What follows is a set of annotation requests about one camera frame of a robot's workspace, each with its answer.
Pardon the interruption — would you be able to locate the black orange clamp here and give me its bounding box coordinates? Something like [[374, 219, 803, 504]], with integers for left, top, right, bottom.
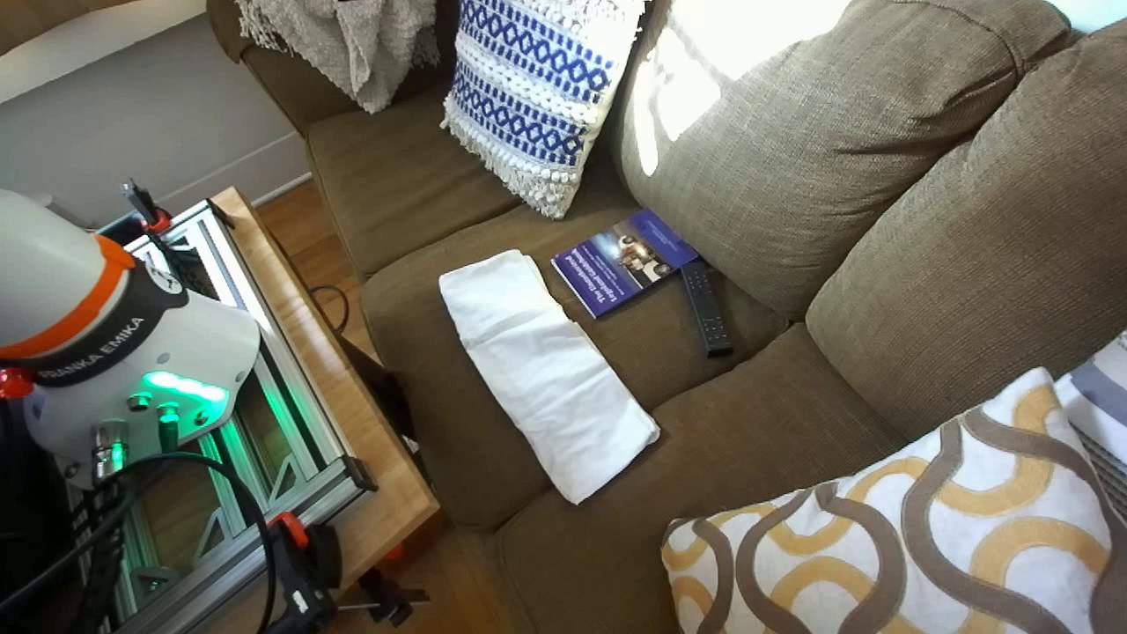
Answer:
[[261, 508, 433, 634]]

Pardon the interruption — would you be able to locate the black floor cable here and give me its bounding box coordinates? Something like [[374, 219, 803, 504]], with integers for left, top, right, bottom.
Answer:
[[298, 278, 357, 336]]

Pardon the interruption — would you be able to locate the white cloth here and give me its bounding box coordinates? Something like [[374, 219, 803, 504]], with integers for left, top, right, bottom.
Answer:
[[435, 247, 662, 508]]

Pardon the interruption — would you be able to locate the blue book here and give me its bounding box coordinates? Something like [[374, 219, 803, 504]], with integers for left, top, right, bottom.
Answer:
[[544, 207, 703, 324]]

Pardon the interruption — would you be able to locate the wooden table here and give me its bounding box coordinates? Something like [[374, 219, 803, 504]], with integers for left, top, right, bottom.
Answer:
[[206, 186, 442, 592]]

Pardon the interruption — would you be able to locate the brown fabric sofa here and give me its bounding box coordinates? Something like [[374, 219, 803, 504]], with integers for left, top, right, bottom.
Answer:
[[206, 0, 1127, 634]]

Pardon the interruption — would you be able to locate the black remote control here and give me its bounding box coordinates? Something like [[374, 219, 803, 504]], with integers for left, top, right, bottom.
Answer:
[[675, 258, 735, 361]]

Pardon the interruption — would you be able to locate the cream knitted blanket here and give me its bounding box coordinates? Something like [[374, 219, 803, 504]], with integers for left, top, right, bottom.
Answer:
[[233, 0, 442, 115]]

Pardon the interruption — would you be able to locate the blue white woven pillow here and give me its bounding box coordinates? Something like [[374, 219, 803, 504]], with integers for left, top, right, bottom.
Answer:
[[441, 0, 649, 220]]

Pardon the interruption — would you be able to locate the grey striped pillow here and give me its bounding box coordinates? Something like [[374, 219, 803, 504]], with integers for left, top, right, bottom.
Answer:
[[1053, 326, 1127, 520]]

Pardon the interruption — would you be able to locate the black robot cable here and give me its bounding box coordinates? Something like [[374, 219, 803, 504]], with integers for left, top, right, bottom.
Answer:
[[0, 451, 281, 634]]

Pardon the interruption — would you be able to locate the yellow brown wave pillow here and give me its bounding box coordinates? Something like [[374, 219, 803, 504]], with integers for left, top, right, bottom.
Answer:
[[658, 367, 1127, 634]]

